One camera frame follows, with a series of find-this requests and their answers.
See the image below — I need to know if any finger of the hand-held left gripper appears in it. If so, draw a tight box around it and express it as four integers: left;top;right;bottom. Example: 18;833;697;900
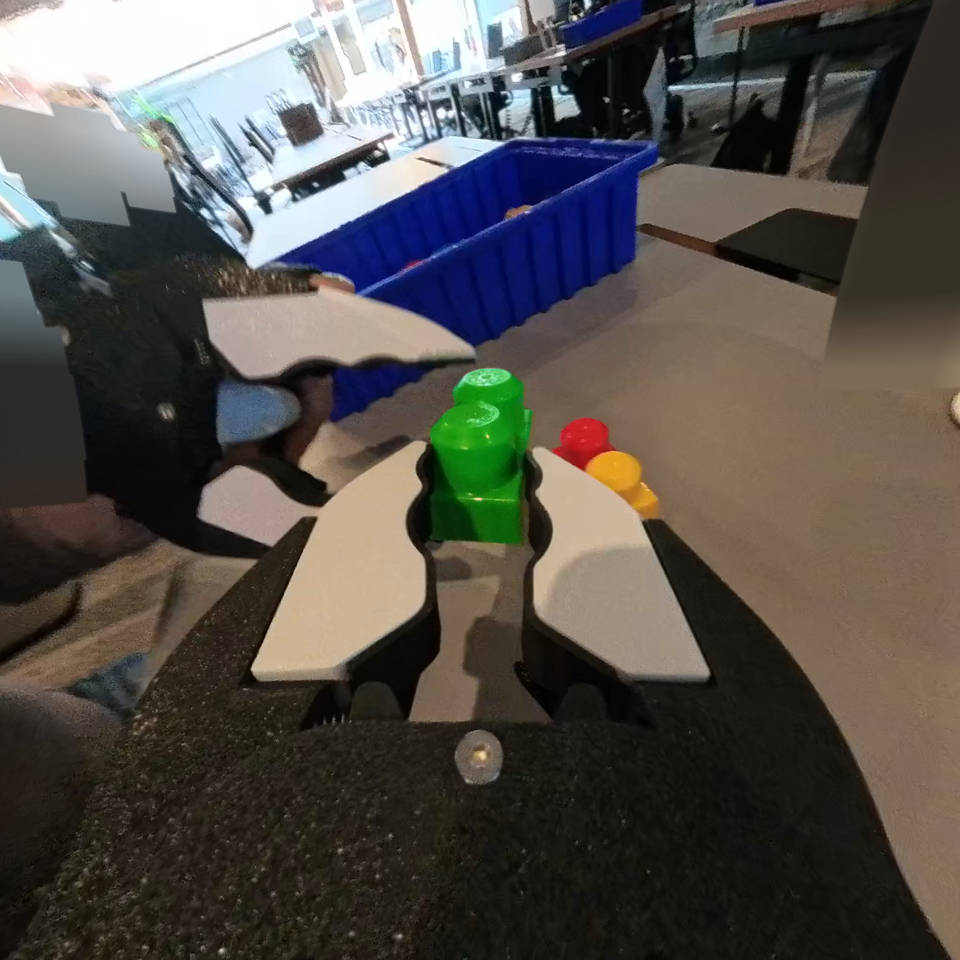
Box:
201;292;478;382
196;459;335;560

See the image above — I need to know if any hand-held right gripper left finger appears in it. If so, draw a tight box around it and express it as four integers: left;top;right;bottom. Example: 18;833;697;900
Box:
249;440;441;685

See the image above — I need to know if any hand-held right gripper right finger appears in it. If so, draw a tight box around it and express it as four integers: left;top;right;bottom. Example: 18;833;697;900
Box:
525;446;712;685

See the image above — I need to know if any yellow single-stud block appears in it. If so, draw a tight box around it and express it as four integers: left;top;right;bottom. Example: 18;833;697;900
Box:
585;450;661;520

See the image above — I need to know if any red single-stud block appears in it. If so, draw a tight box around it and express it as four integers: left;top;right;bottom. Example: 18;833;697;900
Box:
552;417;615;472

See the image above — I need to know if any green two-stud block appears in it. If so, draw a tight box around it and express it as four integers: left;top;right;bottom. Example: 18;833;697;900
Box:
427;366;534;545

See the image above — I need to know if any blue plastic bin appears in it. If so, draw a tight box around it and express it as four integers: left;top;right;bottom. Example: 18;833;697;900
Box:
277;137;661;423
561;0;648;48

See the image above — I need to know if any person's left forearm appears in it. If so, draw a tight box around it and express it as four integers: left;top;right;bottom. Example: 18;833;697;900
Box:
0;491;196;661

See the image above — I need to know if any person's left hand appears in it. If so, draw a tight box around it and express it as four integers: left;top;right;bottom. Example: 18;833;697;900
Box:
219;372;336;472

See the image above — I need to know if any brown wooden box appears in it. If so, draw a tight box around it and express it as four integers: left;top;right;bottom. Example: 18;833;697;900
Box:
279;103;325;145

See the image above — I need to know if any black desk cable cover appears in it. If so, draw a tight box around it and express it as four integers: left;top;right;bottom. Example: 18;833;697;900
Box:
716;208;860;286

